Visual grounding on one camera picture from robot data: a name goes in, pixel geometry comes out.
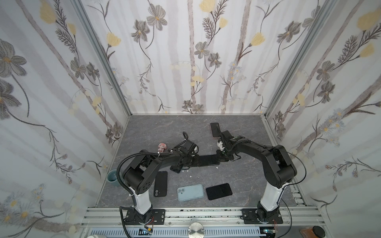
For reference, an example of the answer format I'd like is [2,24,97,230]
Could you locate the black phone case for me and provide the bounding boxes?
[197,154,221,167]
[154,171,168,197]

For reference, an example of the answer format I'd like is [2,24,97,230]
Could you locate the pink phone case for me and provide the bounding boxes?
[209,122,222,139]

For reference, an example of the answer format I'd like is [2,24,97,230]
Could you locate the light blue phone case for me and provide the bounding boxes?
[177,184,204,201]

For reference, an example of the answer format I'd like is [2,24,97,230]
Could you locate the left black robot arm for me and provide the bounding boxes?
[116,132,199,238]

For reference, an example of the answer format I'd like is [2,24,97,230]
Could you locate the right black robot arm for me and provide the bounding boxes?
[212,128,297,224]

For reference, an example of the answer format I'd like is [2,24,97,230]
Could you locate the small pink figurine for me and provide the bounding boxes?
[157,143,167,153]

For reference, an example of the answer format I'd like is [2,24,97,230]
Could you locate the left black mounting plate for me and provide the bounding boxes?
[122,208,166,225]

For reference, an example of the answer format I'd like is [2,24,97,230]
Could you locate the black mounting plate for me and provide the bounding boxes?
[122,208,166,225]
[241,208,283,225]

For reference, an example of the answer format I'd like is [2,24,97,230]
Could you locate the round silver knob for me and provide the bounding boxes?
[188,222,205,238]

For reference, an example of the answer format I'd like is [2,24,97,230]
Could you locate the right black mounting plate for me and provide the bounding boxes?
[241,208,283,225]

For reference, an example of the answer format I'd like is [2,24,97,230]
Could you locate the teal ceramic cup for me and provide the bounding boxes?
[107,169,120,187]

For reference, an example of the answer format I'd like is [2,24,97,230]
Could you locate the brown box with black knob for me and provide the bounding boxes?
[300,226,326,238]

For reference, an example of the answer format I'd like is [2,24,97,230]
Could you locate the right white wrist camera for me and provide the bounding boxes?
[217,141,225,151]

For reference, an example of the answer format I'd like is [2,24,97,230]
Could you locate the white slotted cable duct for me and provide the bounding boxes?
[87,227,266,238]

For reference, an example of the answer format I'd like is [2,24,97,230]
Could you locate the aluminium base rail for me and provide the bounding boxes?
[79,206,326,238]

